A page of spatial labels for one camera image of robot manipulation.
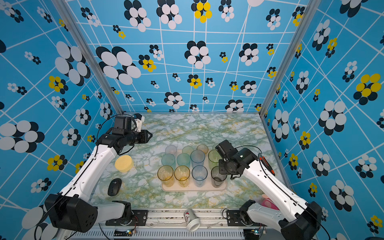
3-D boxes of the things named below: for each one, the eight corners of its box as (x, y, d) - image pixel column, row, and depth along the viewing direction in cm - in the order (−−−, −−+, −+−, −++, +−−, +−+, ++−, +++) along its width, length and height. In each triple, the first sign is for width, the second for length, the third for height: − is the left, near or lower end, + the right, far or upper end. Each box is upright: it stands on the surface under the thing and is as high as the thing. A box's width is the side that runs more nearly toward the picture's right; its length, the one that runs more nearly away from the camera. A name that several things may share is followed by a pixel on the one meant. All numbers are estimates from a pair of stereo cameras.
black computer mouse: (110, 196, 83) (103, 191, 76) (118, 181, 88) (112, 175, 81) (115, 197, 82) (108, 192, 75) (123, 182, 87) (116, 176, 81)
